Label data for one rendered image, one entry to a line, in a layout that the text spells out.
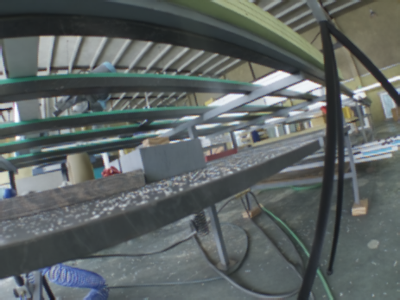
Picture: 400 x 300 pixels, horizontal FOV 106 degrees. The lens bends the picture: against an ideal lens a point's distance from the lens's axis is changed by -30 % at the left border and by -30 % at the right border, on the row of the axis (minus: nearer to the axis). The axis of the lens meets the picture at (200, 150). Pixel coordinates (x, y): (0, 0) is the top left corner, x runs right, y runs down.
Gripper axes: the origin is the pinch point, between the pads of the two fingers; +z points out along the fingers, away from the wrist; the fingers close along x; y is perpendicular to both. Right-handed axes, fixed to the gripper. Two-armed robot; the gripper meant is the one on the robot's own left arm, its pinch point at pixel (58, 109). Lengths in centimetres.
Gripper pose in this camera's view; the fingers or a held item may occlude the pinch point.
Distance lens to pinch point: 98.4
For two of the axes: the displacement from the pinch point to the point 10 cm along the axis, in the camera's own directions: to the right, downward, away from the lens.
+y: -6.2, -7.0, -3.5
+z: -4.6, 6.8, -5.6
